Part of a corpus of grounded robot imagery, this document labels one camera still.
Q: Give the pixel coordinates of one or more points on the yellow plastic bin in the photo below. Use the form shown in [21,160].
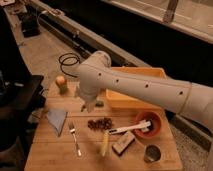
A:
[121,101]

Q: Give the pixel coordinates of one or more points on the white handled utensil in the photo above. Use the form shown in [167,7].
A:
[141,125]

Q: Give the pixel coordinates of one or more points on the wooden cutting board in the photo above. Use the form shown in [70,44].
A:
[50,152]

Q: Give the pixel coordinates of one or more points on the pile of dark grapes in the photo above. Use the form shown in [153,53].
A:
[100,124]

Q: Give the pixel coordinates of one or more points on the red clay bowl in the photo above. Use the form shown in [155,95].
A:
[153,129]

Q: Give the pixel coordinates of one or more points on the metal cup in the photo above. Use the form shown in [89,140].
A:
[152,154]

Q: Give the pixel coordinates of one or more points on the apple on green stand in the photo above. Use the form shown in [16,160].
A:
[61,83]

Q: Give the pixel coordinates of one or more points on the black box device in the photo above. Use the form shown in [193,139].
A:
[29,25]

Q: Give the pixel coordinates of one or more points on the metal fork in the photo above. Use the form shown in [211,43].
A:
[73,131]

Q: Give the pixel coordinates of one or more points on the wooden block brush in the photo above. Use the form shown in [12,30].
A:
[123,142]

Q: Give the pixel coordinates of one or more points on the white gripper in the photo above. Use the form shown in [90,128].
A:
[90,99]

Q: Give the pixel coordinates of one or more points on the metal rail beam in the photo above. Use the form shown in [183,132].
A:
[86,35]

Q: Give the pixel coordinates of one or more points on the blue towel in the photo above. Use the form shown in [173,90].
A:
[56,118]

